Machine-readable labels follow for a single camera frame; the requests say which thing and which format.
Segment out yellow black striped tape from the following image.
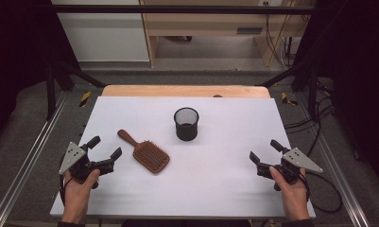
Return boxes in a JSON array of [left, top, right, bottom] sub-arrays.
[[78, 91, 93, 108], [281, 92, 299, 107]]

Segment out person's left hand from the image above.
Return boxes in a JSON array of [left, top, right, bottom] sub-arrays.
[[61, 168, 101, 225]]

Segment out black metal stand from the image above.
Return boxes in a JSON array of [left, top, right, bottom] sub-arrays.
[[45, 61, 107, 121], [256, 61, 320, 119]]

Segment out person's right hand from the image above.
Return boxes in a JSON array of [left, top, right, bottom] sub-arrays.
[[268, 166, 311, 222]]

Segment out brown wooden paddle hairbrush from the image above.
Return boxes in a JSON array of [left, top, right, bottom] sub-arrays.
[[116, 129, 171, 175]]

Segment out hanging cables under desk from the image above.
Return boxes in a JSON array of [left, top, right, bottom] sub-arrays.
[[263, 1, 309, 71]]

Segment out aluminium rail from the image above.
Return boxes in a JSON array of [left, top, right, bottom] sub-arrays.
[[0, 93, 69, 227], [295, 94, 371, 227]]

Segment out light wooden desk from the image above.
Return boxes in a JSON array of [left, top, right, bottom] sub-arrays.
[[139, 0, 318, 69]]

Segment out white cabinet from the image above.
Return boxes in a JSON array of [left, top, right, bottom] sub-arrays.
[[50, 0, 151, 63]]

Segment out right hand-held gripper cable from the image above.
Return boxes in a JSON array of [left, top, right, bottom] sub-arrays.
[[299, 171, 343, 215]]

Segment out black curtain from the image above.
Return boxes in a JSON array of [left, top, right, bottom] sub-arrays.
[[292, 0, 379, 183], [0, 0, 82, 149]]

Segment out light wooden table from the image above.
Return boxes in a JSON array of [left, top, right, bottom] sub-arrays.
[[101, 84, 271, 99]]

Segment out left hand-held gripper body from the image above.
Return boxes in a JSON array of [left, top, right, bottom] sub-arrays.
[[58, 141, 115, 190]]

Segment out black horizontal frame bar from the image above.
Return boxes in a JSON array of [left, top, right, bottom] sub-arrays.
[[51, 4, 320, 15]]

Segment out left hand-held gripper cable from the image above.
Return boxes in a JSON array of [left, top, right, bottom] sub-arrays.
[[59, 174, 74, 206]]

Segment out black mesh pen cup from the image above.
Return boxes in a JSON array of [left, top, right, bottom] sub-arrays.
[[173, 107, 200, 142]]

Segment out black floor cables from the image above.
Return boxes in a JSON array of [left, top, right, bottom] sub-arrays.
[[284, 79, 336, 159]]

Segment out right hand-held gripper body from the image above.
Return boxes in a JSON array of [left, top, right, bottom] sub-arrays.
[[256, 147, 324, 192]]

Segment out hand-held gripper cable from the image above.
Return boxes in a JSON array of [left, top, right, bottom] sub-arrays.
[[299, 171, 343, 215], [59, 174, 74, 206]]

